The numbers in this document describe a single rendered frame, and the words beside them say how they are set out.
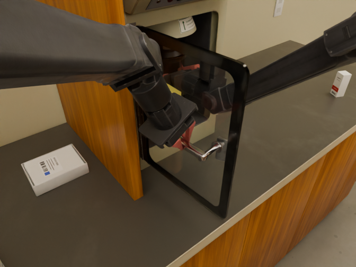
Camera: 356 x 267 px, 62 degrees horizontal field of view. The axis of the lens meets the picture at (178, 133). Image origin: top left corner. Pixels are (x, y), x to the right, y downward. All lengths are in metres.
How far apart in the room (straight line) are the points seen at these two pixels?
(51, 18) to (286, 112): 1.10
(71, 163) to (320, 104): 1.00
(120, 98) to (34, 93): 0.56
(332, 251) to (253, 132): 1.13
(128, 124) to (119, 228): 0.28
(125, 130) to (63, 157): 0.34
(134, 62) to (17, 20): 0.18
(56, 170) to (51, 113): 0.33
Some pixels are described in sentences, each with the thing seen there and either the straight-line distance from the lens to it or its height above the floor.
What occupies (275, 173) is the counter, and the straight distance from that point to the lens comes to 0.96.
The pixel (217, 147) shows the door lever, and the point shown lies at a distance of 0.60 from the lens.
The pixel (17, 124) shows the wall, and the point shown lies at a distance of 1.19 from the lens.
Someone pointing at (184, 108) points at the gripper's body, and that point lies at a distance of 0.54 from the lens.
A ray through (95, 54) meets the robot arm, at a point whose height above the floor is 1.48.
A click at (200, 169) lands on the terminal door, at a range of 0.69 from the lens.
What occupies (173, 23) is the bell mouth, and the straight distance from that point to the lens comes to 0.81.
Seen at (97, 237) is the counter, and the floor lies 0.94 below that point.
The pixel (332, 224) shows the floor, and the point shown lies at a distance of 2.18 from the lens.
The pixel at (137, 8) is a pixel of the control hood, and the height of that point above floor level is 1.43.
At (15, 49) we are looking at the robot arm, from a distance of 0.19.
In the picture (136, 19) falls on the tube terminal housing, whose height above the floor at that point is 1.39.
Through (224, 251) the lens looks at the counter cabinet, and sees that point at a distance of 1.03.
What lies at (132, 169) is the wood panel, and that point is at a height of 1.06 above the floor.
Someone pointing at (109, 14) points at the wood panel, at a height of 1.44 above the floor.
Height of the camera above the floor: 1.59
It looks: 37 degrees down
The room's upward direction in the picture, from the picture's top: straight up
